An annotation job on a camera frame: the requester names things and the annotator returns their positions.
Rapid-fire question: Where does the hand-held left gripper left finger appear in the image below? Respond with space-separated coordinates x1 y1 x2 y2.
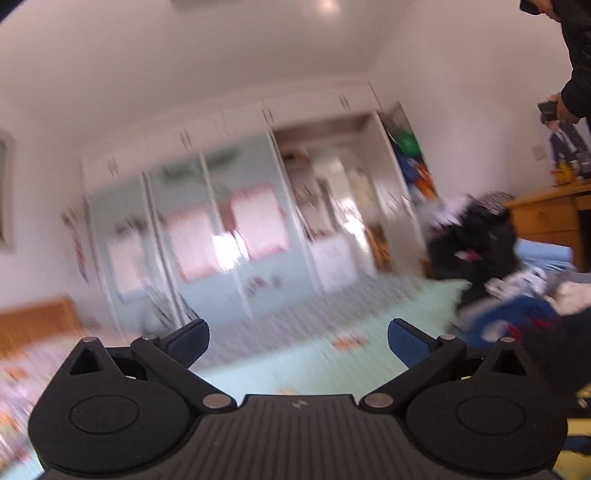
67 318 237 412

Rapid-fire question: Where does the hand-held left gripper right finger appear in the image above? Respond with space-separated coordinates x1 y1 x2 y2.
360 318 529 412

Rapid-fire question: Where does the pile of dark clothes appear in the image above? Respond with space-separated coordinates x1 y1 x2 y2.
424 191 522 306

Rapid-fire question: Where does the green bee-print quilt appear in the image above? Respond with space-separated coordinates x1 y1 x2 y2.
194 277 472 402

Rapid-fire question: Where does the wooden chair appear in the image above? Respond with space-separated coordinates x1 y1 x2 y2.
368 225 394 274

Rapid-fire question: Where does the red-bordered poster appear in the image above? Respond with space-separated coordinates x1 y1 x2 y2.
165 207 220 283

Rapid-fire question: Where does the blue-bordered poster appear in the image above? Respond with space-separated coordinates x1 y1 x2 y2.
107 230 149 302

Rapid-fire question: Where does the white drawer cabinet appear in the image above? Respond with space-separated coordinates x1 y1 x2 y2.
308 232 362 292

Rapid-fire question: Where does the blue bag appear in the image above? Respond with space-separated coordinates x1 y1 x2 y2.
456 294 560 346

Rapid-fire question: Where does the pink-bordered poster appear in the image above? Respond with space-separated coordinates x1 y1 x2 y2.
229 184 291 261

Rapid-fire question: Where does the red hanging ornament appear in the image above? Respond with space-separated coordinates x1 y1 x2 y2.
73 210 90 284

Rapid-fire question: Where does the wooden headboard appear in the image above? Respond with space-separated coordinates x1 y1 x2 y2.
0 298 83 360

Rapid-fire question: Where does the dark cloth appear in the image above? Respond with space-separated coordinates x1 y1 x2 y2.
519 308 591 395

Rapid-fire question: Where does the light blue sliding-door wardrobe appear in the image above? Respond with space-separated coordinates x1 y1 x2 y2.
79 82 386 335

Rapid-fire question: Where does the stack of colourful boxes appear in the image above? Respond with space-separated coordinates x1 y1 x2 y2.
392 130 438 202

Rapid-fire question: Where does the floral duvet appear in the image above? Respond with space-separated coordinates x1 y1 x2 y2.
0 339 75 467

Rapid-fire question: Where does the orange wooden furniture piece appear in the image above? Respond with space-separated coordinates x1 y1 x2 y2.
502 181 591 274

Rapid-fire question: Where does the wall poster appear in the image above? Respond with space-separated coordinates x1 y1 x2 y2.
539 114 591 178

